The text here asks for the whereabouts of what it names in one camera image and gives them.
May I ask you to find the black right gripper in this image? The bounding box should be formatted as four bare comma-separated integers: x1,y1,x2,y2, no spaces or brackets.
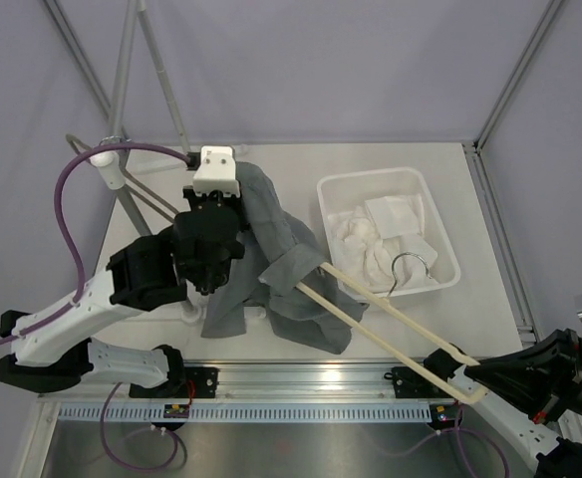
466,324,582,422

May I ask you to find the grey clothes hanger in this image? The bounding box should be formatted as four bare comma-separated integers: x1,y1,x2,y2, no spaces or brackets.
65,133,179,222

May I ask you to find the grey-green shirt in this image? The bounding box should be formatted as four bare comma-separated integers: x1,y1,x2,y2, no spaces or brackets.
201,162,367,355

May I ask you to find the white plastic basket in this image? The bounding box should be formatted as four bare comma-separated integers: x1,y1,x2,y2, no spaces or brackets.
317,167,461,304

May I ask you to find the white shirt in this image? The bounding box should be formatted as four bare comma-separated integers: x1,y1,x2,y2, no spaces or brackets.
328,194,438,293

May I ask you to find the beige clothes hanger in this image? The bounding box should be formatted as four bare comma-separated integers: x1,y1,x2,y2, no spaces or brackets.
295,262,489,405

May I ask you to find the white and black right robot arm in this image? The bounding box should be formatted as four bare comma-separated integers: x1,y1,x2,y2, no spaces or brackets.
423,329,582,477

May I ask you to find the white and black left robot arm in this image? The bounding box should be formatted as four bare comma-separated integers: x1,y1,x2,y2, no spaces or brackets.
0,187,247,398

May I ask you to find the grey clothes rack stand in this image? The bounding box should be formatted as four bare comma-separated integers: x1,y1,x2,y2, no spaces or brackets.
90,0,267,328

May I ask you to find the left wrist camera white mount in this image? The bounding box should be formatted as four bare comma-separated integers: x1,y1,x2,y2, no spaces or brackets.
192,145,240,198

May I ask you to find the aluminium mounting rail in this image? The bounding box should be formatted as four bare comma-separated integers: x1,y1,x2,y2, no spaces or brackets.
36,360,579,402

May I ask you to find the aluminium frame post left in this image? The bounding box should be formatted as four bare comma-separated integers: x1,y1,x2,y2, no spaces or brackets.
40,0,111,119

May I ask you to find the aluminium frame post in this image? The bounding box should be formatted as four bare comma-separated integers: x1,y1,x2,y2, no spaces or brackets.
40,0,111,119
473,0,568,153

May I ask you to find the white slotted cable duct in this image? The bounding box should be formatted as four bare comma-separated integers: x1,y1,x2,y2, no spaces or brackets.
58,401,433,423

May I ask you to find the aluminium frame post right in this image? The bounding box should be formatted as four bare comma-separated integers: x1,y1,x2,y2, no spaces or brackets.
473,0,568,153

